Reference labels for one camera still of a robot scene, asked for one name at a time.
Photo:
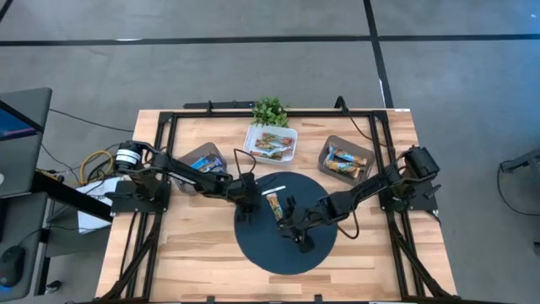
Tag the grey laptop computer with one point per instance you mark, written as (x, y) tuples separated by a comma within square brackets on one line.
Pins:
[(29, 160)]

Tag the grey stand leg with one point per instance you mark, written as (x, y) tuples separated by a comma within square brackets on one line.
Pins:
[(521, 162)]

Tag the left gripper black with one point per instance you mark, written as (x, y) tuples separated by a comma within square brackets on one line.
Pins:
[(246, 192)]

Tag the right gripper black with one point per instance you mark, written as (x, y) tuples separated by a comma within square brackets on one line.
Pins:
[(301, 221)]

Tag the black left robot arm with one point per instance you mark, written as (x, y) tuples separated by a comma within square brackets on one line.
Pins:
[(185, 175)]

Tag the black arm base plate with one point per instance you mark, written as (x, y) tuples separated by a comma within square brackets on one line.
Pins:
[(126, 203), (424, 203)]

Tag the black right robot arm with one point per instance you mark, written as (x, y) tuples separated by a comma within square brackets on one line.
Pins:
[(363, 192)]

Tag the round dark blue woven mat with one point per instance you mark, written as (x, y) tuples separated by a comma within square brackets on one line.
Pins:
[(270, 253)]

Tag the green potted plant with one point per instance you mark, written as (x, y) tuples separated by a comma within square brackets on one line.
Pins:
[(270, 112)]

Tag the black metal table frame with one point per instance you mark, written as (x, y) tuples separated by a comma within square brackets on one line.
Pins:
[(211, 114)]

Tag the white plastic bin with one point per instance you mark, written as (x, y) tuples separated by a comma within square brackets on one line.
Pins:
[(250, 141)]

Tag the black office desk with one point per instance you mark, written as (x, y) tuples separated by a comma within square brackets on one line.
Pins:
[(21, 228)]

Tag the white paper sheets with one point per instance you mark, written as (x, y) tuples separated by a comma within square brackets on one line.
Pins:
[(99, 207)]

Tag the red Chewy granola bar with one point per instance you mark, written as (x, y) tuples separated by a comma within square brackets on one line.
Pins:
[(276, 139), (263, 146), (274, 154)]

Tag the blue Chewy granola bar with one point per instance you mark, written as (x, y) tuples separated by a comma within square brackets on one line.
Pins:
[(218, 170), (213, 161), (198, 163)]

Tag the black computer mouse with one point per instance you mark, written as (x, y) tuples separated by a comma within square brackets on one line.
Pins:
[(12, 266)]

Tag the black power strip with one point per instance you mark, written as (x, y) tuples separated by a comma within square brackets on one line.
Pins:
[(219, 104)]

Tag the grey translucent plastic bin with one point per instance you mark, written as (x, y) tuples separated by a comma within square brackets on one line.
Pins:
[(358, 145), (198, 150)]

